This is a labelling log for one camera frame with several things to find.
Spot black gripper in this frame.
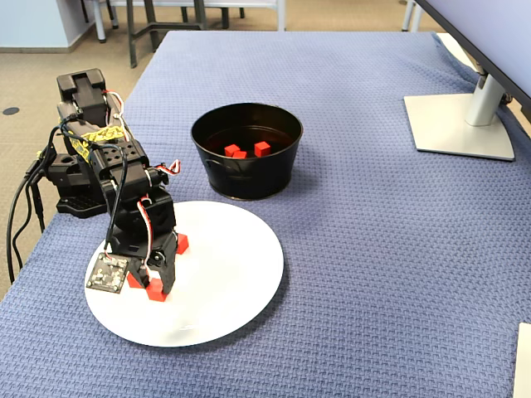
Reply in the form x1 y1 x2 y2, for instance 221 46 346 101
107 226 180 295

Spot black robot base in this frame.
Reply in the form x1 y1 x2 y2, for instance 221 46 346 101
39 147 110 219

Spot white round plate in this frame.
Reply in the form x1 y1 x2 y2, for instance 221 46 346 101
84 200 285 347

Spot black metal bucket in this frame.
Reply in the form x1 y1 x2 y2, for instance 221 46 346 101
190 102 304 201

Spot blue woven table cloth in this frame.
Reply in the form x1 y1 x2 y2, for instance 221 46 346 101
0 30 531 398

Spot silver monitor stand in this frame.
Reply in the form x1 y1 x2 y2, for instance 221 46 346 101
402 61 516 162

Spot white flat object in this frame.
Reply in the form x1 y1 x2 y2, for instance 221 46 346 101
513 322 531 398

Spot computer monitor screen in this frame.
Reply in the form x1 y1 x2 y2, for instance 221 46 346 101
414 0 531 109

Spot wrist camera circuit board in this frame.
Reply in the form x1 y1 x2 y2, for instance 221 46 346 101
85 252 130 294

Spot red white servo wires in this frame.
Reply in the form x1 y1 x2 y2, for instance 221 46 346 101
101 89 183 274

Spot black power cable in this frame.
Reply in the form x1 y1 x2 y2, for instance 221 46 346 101
31 182 46 233

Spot black usb cable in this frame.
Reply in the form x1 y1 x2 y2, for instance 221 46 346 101
6 165 42 285

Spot black camera cable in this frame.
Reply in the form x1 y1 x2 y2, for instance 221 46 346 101
24 124 129 260

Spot dark grey table frame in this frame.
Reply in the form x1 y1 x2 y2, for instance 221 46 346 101
125 0 208 69

